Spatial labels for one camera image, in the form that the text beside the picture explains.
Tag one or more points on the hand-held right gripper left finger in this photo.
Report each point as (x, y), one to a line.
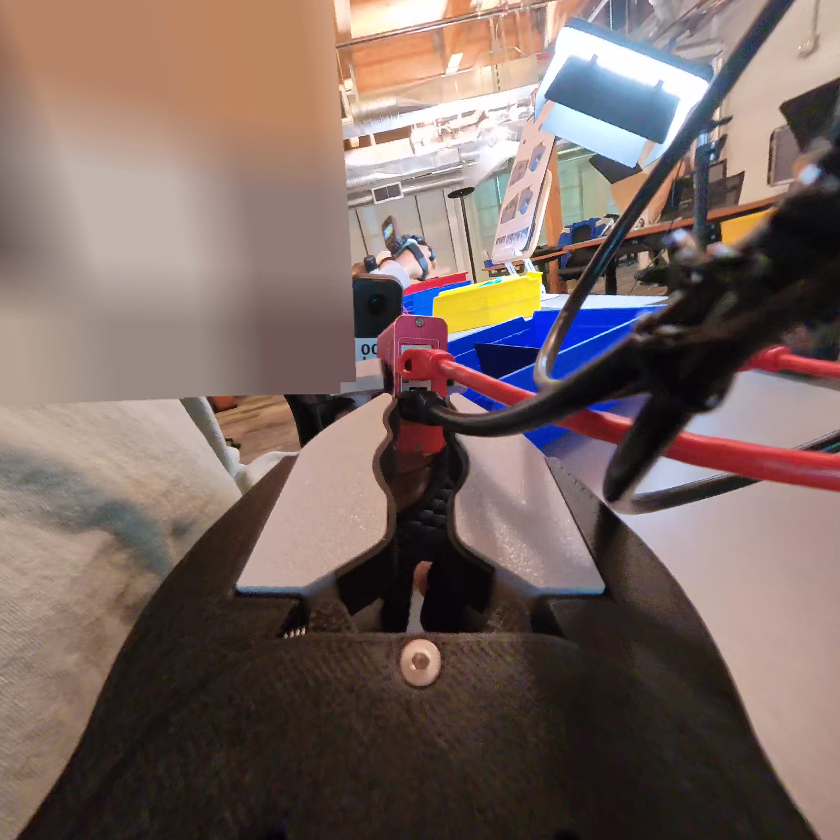
(321, 518)

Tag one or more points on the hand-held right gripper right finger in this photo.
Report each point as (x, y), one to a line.
(525, 525)

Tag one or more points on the red ethernet splitter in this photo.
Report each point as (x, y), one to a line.
(420, 328)

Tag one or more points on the person's left hand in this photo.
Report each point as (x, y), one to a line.
(412, 485)

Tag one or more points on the person's right hand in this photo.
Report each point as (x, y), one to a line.
(422, 574)

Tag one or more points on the red plastic bin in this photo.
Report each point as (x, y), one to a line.
(433, 283)

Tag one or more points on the yellow plastic bin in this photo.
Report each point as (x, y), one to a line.
(485, 305)

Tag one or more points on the black floor lamp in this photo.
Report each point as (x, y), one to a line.
(467, 229)

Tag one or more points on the black bin divider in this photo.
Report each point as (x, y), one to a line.
(508, 361)

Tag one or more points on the instruction poster board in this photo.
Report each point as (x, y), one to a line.
(525, 190)

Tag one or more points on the studio light panel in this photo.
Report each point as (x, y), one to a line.
(623, 98)

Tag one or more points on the black light stand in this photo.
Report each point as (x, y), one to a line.
(703, 184)

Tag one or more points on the wooden table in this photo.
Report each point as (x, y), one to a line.
(722, 220)

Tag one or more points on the silver air duct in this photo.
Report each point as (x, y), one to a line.
(407, 164)

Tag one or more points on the grey wall screen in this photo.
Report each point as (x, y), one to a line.
(782, 154)

